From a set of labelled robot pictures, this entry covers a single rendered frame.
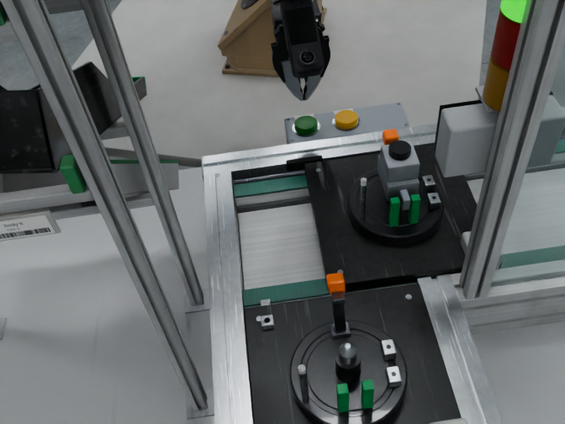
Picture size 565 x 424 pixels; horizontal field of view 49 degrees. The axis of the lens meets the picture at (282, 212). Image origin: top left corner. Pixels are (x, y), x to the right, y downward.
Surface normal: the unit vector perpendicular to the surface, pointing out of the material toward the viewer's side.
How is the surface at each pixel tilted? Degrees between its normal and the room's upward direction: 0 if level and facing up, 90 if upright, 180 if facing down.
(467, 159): 90
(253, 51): 90
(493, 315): 90
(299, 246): 0
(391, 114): 0
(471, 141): 90
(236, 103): 0
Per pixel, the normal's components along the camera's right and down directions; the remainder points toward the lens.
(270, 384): -0.08, -0.65
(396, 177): 0.11, 0.75
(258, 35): -0.19, 0.76
